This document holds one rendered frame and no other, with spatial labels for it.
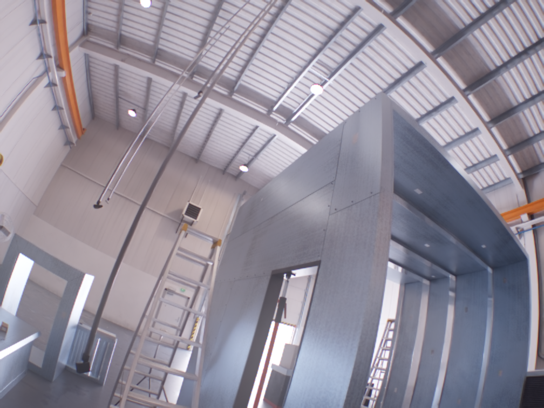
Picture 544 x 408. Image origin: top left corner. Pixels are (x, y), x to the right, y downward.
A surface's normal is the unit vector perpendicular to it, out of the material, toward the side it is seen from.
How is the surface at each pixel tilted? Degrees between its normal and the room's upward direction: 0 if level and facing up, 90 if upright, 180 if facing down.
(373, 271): 90
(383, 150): 90
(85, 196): 90
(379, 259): 90
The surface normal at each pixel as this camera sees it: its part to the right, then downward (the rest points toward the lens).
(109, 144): 0.45, -0.30
